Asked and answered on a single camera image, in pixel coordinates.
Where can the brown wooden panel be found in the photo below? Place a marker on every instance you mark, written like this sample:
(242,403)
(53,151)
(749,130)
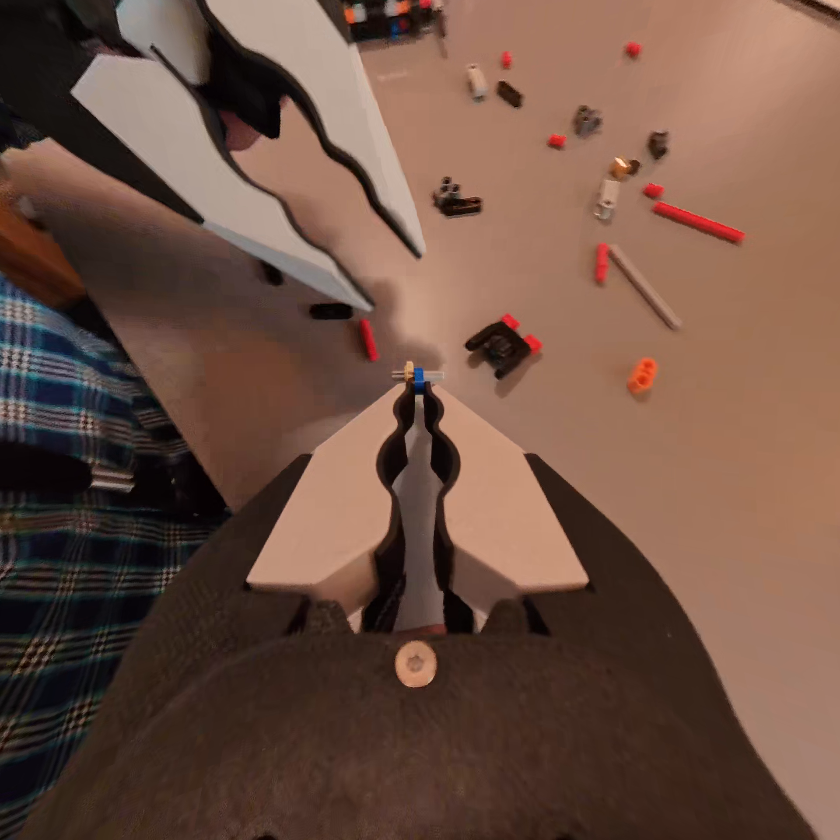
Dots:
(26,256)

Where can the black frame with red pins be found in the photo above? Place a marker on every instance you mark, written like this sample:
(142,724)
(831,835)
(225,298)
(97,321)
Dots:
(502,344)

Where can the partly built lego model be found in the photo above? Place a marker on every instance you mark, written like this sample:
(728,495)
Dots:
(387,16)

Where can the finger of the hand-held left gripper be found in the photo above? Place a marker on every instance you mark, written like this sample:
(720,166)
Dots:
(328,65)
(170,144)

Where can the person's left hand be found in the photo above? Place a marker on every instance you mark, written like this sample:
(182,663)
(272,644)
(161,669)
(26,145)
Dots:
(241,136)

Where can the small grey axle with gears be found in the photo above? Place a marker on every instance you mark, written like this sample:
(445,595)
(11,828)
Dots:
(416,375)

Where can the orange short beam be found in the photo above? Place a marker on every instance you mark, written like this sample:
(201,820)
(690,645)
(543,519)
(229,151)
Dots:
(642,375)

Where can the long red axle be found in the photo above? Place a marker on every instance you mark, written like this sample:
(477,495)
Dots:
(699,222)

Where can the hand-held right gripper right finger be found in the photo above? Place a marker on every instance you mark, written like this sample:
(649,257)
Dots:
(512,525)

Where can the person's blue plaid shirt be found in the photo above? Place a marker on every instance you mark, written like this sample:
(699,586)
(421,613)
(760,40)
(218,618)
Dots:
(65,590)

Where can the long grey axle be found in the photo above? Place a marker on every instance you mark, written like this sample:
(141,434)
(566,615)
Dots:
(645,286)

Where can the small black connector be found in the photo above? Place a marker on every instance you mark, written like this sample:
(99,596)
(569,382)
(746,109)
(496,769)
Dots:
(658,144)

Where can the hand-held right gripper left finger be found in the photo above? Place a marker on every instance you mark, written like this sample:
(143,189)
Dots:
(328,525)

